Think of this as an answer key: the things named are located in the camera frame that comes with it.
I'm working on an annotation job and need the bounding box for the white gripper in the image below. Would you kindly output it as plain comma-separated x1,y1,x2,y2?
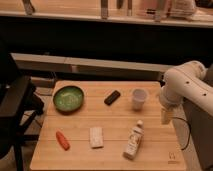
159,98,182,125

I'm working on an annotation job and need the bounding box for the white sponge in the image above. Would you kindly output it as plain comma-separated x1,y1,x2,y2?
90,127,104,148

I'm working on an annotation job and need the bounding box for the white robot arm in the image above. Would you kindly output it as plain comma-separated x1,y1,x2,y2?
159,61,213,124

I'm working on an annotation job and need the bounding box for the white ceramic cup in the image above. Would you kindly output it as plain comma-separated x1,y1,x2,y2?
132,89,148,110

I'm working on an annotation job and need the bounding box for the white lotion bottle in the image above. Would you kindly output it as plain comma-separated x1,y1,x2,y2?
123,120,144,160

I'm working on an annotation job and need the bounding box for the black rectangular bar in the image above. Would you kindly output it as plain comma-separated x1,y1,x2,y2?
104,90,120,106

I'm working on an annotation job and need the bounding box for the green bowl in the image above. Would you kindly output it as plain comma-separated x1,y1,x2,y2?
53,86,84,112

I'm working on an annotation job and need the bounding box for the orange carrot toy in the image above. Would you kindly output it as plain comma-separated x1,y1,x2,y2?
56,131,70,150

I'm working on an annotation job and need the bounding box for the black chair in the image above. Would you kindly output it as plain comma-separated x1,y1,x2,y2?
0,53,44,171

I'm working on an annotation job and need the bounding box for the black cable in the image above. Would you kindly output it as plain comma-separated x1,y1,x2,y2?
171,115,192,152

